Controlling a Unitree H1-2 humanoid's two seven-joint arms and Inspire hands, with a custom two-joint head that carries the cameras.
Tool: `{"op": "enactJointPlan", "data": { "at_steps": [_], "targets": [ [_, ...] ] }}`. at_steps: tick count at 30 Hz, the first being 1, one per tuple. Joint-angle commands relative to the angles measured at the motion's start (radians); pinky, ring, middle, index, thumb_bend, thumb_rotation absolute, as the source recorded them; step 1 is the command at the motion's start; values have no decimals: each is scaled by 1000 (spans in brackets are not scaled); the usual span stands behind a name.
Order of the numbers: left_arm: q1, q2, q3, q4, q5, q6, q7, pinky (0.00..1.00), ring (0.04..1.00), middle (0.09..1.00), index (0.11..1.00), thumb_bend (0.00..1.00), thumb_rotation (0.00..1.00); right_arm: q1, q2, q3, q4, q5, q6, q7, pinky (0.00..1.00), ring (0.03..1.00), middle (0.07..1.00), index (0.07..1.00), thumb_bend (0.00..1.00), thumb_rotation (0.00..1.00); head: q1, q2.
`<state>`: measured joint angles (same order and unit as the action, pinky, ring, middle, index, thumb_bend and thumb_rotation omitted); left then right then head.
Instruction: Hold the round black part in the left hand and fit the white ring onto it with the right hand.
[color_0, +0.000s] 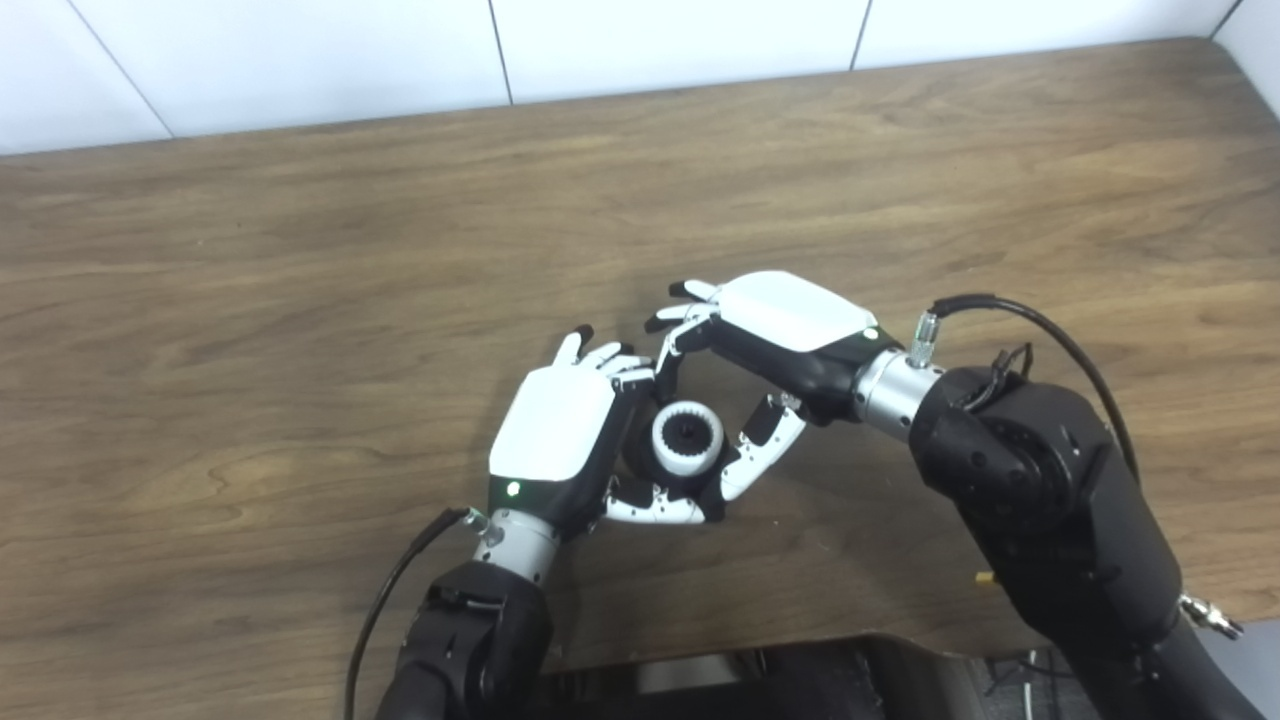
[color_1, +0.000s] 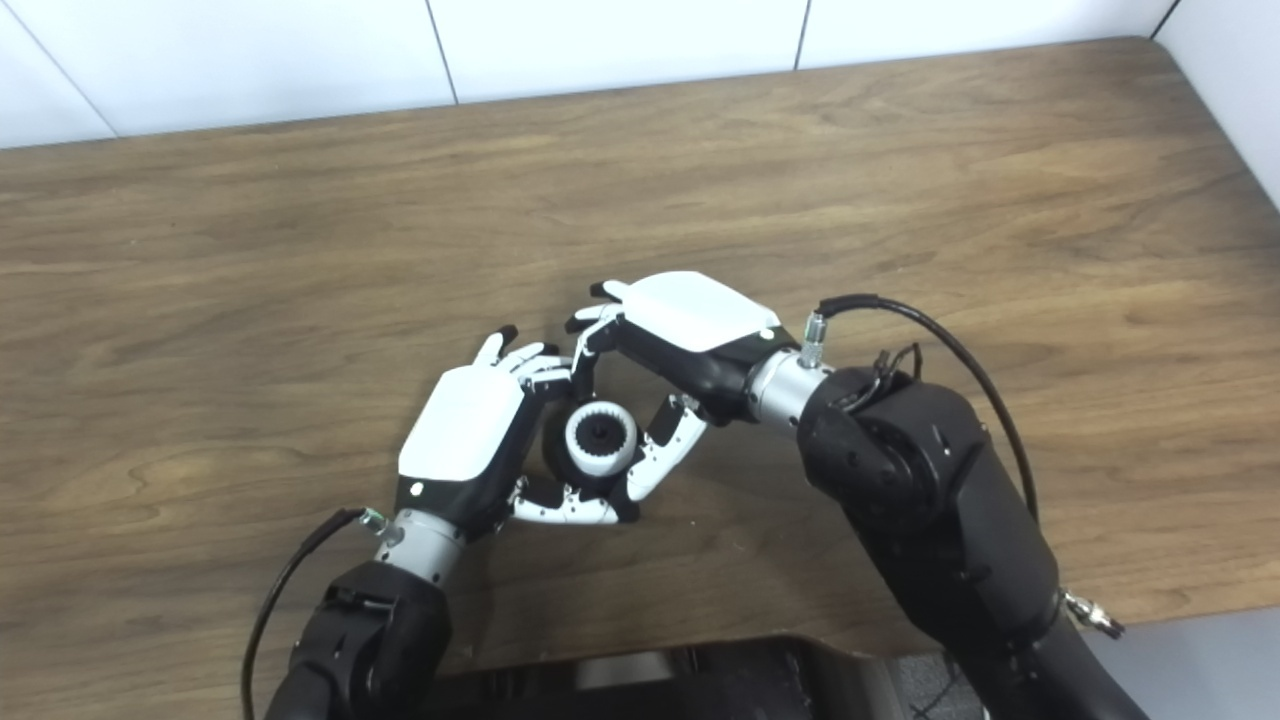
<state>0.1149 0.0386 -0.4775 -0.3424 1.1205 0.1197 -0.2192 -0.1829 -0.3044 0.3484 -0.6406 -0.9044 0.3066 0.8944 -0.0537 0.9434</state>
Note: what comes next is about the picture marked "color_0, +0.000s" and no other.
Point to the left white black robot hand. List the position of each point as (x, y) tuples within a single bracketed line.
[(550, 430)]

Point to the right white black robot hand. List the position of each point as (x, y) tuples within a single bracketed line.
[(790, 310)]

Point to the round black part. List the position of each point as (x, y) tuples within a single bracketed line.
[(688, 432)]

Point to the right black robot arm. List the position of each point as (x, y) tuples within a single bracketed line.
[(1050, 510)]

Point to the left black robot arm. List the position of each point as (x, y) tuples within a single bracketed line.
[(480, 630)]

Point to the black robot torso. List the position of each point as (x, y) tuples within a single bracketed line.
[(800, 685)]

